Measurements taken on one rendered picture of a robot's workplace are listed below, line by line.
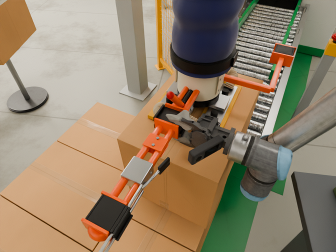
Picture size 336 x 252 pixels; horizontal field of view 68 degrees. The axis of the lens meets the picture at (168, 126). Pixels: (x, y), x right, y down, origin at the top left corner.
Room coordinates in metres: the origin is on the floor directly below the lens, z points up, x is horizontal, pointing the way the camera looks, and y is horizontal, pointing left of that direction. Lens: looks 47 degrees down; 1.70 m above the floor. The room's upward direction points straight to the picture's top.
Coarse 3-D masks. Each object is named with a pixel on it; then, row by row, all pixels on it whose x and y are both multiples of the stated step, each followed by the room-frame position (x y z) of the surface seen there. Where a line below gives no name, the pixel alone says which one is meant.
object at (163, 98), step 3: (168, 87) 0.87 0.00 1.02; (165, 93) 0.83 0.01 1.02; (162, 96) 0.81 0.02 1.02; (165, 96) 0.81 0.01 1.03; (159, 99) 0.79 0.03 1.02; (162, 99) 0.79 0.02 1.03; (165, 99) 0.79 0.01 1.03; (168, 99) 0.76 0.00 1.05; (165, 102) 0.77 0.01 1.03; (168, 102) 0.76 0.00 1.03; (171, 102) 0.76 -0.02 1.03; (150, 111) 0.72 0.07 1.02; (150, 114) 0.71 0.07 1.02; (153, 114) 0.71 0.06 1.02; (150, 117) 0.70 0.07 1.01
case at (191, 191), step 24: (240, 96) 0.83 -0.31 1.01; (144, 120) 0.69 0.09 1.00; (240, 120) 0.69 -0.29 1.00; (120, 144) 0.60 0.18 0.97; (168, 144) 0.57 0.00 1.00; (168, 168) 0.50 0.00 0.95; (192, 168) 0.47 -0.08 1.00; (216, 168) 0.47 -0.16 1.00; (144, 192) 0.56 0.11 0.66; (168, 192) 0.50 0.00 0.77; (192, 192) 0.45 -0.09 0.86; (216, 192) 0.43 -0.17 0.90; (192, 216) 0.45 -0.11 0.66
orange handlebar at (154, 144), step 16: (224, 80) 0.78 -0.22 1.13; (240, 80) 0.76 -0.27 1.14; (272, 80) 0.76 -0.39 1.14; (192, 96) 0.67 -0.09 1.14; (160, 128) 0.53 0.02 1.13; (144, 144) 0.46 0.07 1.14; (160, 144) 0.46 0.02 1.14; (112, 192) 0.31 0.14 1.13; (128, 192) 0.31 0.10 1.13; (96, 240) 0.20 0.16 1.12
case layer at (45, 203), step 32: (96, 128) 1.07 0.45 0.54; (64, 160) 0.83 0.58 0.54; (96, 160) 0.83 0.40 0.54; (0, 192) 0.63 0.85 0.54; (32, 192) 0.63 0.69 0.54; (64, 192) 0.63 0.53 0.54; (96, 192) 0.63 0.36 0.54; (0, 224) 0.46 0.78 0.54; (32, 224) 0.46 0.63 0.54; (64, 224) 0.46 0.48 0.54; (128, 224) 0.46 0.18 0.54; (160, 224) 0.46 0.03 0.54; (192, 224) 0.46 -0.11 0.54
